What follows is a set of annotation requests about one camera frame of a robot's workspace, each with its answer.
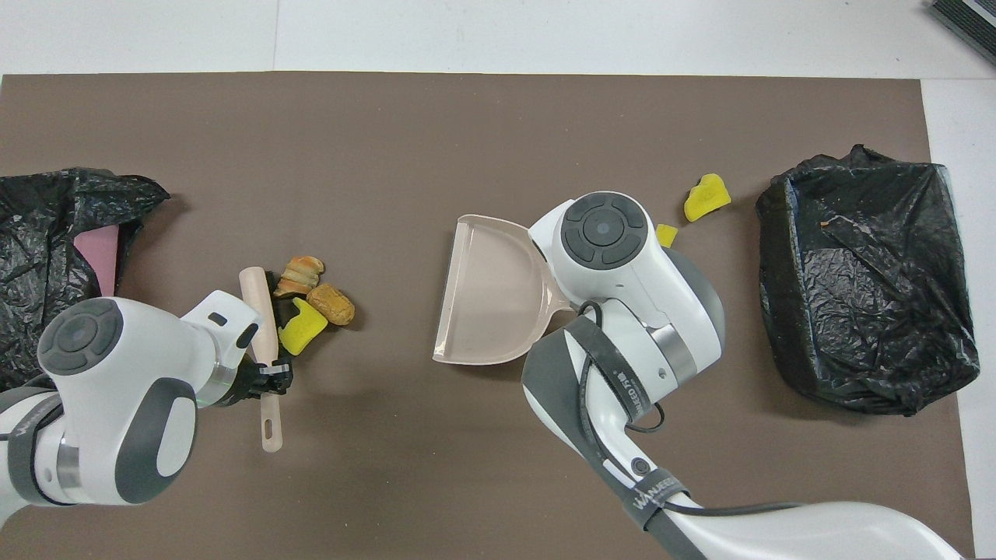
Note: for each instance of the beige brush with black bristles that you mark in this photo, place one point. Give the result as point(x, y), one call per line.
point(261, 311)

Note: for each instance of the yellow sponge chunk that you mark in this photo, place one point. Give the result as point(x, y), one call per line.
point(666, 235)
point(706, 197)
point(302, 327)

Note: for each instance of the black bag lined open bin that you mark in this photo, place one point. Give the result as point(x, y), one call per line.
point(871, 311)

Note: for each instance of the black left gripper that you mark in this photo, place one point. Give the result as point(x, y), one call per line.
point(241, 385)

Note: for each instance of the toy croissant pastry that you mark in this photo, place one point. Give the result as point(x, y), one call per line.
point(299, 274)

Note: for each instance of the pink plastic bin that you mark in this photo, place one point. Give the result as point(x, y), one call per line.
point(97, 257)

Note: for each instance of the brown table mat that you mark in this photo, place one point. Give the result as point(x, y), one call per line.
point(498, 124)

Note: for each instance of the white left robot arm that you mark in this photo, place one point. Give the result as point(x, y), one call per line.
point(117, 389)

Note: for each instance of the beige plastic dustpan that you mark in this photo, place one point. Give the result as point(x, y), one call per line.
point(490, 295)

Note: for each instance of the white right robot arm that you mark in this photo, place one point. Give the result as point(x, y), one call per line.
point(622, 311)

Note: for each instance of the crumpled black trash bag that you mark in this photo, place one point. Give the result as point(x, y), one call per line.
point(39, 233)

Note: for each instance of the brown toy bread roll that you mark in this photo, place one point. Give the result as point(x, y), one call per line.
point(331, 305)

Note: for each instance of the dark ribbed corner object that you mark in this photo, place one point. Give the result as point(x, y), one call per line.
point(965, 19)

